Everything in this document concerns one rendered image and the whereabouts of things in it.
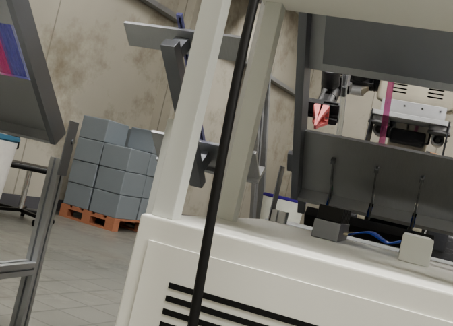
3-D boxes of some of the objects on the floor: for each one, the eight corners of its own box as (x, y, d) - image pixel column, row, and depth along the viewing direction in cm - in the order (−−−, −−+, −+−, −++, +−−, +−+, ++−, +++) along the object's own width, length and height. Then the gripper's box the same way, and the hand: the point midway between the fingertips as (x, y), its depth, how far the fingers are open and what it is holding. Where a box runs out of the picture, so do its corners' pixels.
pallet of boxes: (123, 220, 696) (143, 133, 700) (172, 235, 662) (193, 143, 666) (58, 215, 606) (82, 114, 610) (111, 231, 572) (137, 124, 576)
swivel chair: (21, 213, 547) (45, 115, 551) (67, 229, 517) (92, 124, 521) (-35, 209, 497) (-8, 100, 501) (12, 225, 467) (40, 110, 471)
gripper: (342, 112, 191) (331, 139, 179) (310, 106, 194) (297, 133, 182) (344, 93, 186) (333, 120, 175) (312, 87, 189) (298, 114, 178)
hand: (315, 125), depth 179 cm, fingers closed
